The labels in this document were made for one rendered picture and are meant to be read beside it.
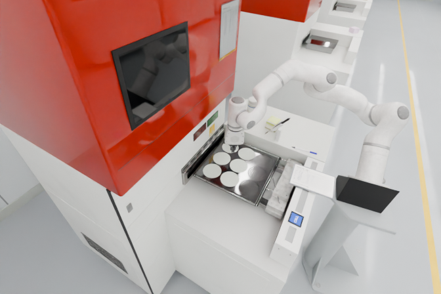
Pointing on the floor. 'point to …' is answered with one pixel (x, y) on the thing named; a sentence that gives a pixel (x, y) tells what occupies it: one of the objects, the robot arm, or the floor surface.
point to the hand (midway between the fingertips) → (233, 148)
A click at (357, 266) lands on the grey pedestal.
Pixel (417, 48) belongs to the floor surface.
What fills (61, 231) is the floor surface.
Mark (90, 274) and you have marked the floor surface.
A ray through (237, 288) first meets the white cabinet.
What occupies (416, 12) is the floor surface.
